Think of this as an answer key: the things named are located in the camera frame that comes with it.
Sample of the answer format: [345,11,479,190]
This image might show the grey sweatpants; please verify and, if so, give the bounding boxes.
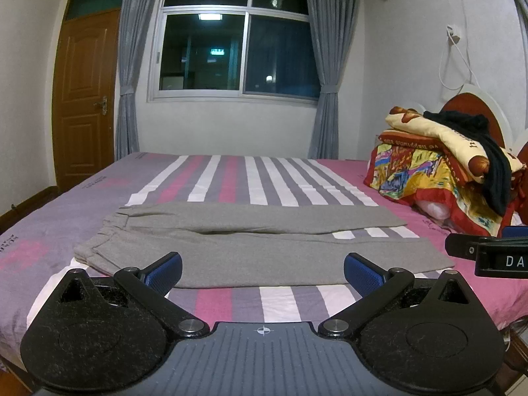
[74,202,454,289]

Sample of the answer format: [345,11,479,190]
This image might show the right grey curtain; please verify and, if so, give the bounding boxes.
[307,0,360,159]

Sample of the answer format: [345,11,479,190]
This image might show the white wall socket with cable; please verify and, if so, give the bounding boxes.
[438,24,480,92]

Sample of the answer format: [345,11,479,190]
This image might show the left grey curtain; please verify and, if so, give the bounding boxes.
[115,0,156,159]

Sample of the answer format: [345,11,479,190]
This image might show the grey curtain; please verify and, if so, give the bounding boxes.
[307,0,360,159]
[115,0,156,159]

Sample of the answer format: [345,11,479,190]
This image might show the red wooden headboard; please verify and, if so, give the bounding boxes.
[440,85,527,203]

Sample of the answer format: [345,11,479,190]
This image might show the aluminium sliding window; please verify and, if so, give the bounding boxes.
[149,0,320,101]

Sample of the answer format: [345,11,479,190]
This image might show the striped pink purple bed sheet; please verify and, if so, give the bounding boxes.
[1,153,527,368]

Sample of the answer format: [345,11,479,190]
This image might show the colourful folded quilt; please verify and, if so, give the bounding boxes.
[364,129,527,236]

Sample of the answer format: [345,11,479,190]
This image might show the brown wooden door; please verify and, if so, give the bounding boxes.
[52,9,120,192]

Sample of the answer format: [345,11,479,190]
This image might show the black garment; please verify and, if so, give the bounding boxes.
[423,110,512,216]

